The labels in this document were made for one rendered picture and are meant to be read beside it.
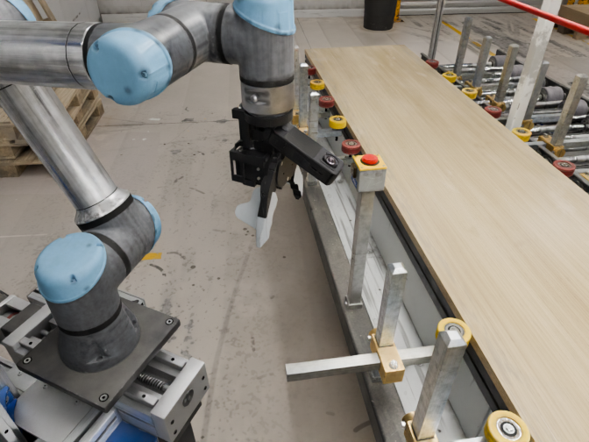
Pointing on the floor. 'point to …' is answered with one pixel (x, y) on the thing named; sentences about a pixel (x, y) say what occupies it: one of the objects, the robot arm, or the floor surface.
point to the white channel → (532, 65)
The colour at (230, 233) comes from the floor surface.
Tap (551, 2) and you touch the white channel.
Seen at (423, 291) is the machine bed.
